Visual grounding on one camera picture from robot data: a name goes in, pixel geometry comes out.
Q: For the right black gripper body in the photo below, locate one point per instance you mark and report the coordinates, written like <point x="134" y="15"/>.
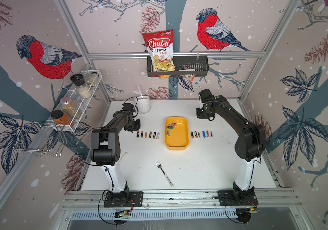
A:
<point x="201" y="113"/>

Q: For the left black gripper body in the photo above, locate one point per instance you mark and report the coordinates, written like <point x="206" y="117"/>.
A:
<point x="134" y="125"/>

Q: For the yellow plastic storage box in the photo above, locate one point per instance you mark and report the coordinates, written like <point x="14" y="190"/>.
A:
<point x="179" y="134"/>

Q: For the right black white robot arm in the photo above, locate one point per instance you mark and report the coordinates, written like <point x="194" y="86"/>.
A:
<point x="248" y="147"/>

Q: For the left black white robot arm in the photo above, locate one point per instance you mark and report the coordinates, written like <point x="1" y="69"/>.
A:
<point x="106" y="153"/>

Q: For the white ceramic cup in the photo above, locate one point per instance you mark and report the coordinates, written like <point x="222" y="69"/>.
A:
<point x="143" y="104"/>

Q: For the silver metal fork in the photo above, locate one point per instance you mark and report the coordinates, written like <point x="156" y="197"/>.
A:
<point x="158" y="164"/>

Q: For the small clear spice jar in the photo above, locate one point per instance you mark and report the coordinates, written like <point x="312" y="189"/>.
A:
<point x="93" y="79"/>

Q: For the silver lid spice jar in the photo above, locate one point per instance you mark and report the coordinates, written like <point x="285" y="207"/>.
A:
<point x="71" y="108"/>

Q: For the clear acrylic spice rack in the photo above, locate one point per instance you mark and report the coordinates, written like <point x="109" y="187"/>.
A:
<point x="83" y="103"/>

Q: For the red spice jar black lid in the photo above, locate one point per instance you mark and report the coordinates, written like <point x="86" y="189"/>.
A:
<point x="59" y="117"/>

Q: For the red cassava chips bag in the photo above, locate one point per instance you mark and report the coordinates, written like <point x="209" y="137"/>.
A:
<point x="160" y="46"/>

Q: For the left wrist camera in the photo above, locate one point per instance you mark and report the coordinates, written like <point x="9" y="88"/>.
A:
<point x="128" y="107"/>

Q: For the silver spoon white handle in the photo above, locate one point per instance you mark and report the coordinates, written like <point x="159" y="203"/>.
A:
<point x="123" y="157"/>

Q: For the black wall basket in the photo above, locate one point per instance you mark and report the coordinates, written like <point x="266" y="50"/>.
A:
<point x="184" y="65"/>

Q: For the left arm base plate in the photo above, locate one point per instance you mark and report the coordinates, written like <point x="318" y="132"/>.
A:
<point x="133" y="199"/>

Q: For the wire rack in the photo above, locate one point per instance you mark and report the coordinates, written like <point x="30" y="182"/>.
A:
<point x="51" y="142"/>

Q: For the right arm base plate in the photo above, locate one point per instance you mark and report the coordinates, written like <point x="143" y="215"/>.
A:
<point x="237" y="198"/>

